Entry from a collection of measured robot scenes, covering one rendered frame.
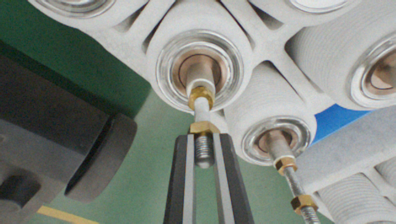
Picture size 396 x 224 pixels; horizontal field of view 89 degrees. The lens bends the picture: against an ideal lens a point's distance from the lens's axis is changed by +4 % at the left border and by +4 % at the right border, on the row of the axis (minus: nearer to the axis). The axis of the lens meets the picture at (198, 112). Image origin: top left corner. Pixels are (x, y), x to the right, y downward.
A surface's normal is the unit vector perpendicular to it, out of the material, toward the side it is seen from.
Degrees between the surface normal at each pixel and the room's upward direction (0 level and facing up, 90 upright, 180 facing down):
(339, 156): 90
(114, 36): 0
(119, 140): 73
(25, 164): 45
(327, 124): 88
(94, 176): 30
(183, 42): 4
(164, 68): 4
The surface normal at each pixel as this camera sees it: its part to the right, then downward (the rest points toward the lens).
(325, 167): -0.73, -0.54
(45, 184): 0.02, 0.59
